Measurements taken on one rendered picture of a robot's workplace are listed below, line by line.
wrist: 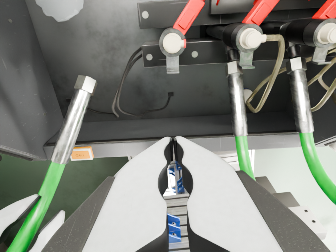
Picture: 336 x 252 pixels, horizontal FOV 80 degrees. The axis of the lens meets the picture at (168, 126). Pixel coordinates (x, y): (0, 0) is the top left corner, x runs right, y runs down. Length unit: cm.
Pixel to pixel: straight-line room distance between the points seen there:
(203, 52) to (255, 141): 25
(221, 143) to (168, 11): 29
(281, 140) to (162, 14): 37
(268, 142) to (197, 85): 22
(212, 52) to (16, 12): 40
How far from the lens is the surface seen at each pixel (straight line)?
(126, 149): 48
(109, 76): 55
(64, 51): 57
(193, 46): 37
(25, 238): 24
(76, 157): 52
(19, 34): 55
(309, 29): 28
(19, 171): 215
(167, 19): 36
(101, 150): 50
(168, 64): 23
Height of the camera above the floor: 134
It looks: 63 degrees down
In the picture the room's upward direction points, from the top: 180 degrees clockwise
